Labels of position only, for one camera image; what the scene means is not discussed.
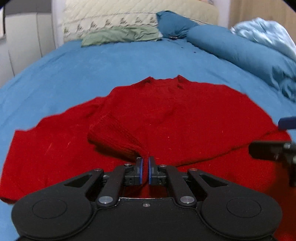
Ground light blue blanket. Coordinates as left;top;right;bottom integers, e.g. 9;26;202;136
230;18;296;62

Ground blue bed sheet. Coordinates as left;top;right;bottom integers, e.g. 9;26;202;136
0;37;296;241

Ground green folded cloth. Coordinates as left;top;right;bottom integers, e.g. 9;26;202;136
81;26;162;47

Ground large blue pillow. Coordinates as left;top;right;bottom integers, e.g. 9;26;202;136
186;25;296;101

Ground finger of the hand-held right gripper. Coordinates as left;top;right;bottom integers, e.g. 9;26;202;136
248;140;296;163
278;117;296;131

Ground cream quilted pillow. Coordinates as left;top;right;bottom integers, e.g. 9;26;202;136
62;0;219;43

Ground small blue pillow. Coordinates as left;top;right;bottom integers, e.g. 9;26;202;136
156;10;200;39

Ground wooden wardrobe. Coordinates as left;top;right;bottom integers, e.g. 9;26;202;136
228;0;296;43

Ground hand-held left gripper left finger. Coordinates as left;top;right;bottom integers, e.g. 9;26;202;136
64;157;144;208

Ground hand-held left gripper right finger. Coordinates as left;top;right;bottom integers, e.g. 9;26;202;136
148;156;228;207

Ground red knitted sweater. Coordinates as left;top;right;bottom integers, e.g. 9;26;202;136
0;75;296;241

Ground white cabinet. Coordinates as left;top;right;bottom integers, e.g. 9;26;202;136
0;0;57;90

